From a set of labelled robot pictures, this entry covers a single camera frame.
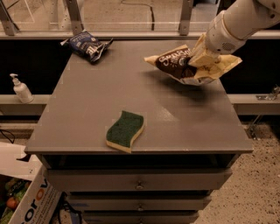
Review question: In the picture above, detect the drawer knob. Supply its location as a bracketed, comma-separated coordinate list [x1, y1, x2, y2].
[135, 181, 144, 190]
[137, 205, 144, 212]

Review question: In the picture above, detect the metal bracket on ledge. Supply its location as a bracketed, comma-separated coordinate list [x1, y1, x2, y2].
[256, 85, 280, 101]

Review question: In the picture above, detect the white cardboard box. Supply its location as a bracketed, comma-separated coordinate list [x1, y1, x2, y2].
[0, 143, 61, 224]

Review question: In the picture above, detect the top drawer knob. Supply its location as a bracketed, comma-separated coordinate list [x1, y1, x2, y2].
[135, 181, 144, 190]

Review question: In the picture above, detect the green and yellow sponge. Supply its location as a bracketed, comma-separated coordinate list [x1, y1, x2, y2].
[106, 111, 144, 153]

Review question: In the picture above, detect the brown sea salt chip bag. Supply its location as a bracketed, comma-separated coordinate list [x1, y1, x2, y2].
[143, 44, 243, 87]

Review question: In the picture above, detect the black cable on floor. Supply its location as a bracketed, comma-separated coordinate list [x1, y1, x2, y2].
[0, 129, 16, 144]

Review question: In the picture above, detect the middle drawer knob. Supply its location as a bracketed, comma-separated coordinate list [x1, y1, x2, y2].
[137, 205, 144, 212]

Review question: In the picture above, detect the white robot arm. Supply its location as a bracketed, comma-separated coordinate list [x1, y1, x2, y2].
[188, 0, 280, 83]

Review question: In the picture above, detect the white pump bottle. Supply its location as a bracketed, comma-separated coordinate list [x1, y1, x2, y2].
[10, 73, 33, 103]

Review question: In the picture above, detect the blue chip bag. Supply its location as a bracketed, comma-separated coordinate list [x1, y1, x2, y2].
[60, 30, 114, 63]

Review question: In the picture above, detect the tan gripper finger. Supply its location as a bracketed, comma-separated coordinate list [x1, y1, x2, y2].
[188, 33, 221, 67]
[194, 55, 242, 80]

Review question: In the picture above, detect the grey drawer cabinet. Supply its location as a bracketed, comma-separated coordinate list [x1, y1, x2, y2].
[27, 41, 251, 224]

